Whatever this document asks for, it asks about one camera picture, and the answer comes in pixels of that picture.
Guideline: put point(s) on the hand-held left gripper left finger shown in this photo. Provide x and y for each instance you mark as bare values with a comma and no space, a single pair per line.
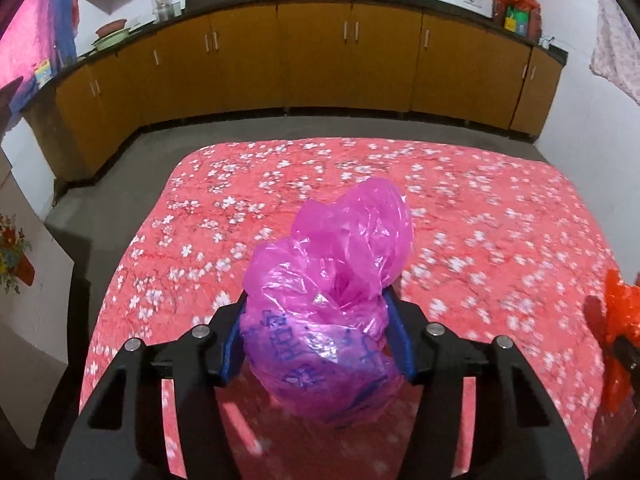
231,355

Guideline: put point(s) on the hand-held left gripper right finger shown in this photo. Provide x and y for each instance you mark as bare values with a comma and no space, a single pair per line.
401,347

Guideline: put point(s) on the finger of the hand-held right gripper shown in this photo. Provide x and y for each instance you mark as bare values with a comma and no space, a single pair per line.
629,355

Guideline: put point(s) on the orange plastic bag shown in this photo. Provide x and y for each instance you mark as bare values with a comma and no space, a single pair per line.
622,305

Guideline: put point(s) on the pink plastic bag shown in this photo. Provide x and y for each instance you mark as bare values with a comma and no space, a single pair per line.
325,310

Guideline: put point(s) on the red floral blanket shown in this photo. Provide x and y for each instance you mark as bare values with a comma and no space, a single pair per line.
450,210

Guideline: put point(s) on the white cabinet with flower sticker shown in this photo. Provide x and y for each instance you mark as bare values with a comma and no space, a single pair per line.
30,260

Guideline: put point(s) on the pink floral hanging cloth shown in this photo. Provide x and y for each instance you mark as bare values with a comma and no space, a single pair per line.
617,55

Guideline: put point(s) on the wooden base cabinets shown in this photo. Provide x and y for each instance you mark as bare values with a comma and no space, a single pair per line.
310,55

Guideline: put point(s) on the white cup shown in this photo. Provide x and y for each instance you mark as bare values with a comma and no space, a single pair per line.
545,43

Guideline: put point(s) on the colourful packet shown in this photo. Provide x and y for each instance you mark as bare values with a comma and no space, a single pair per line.
43,71

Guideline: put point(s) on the green box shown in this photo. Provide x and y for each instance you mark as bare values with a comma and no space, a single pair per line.
516,20

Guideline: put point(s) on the black countertop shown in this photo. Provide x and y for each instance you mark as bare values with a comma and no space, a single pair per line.
450,2

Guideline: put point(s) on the red basin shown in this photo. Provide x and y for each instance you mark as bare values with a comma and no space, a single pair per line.
111,27

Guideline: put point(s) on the glass jar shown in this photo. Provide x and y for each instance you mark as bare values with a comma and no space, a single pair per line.
162,6

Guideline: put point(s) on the pink curtain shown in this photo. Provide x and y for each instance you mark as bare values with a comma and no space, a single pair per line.
30,35

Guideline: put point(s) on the blue hanging cloth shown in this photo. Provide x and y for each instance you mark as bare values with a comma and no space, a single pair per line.
65,5

